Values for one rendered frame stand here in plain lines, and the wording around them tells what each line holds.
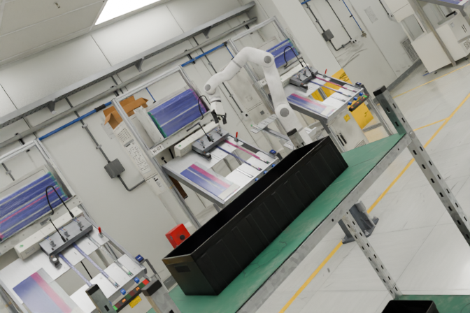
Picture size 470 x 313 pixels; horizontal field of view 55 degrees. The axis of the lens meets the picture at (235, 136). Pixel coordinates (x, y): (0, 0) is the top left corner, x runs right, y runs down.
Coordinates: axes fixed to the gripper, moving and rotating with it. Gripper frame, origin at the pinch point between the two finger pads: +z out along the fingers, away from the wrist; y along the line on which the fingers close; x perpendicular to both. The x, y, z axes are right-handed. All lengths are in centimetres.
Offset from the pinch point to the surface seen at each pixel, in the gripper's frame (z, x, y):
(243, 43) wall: -191, -130, -278
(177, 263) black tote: 87, 105, 174
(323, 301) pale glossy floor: 132, 41, -2
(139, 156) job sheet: -8, -107, -15
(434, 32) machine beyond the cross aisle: -143, 88, -459
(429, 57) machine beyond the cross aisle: -118, 65, -486
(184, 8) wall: -241, -158, -197
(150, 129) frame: -24, -82, -10
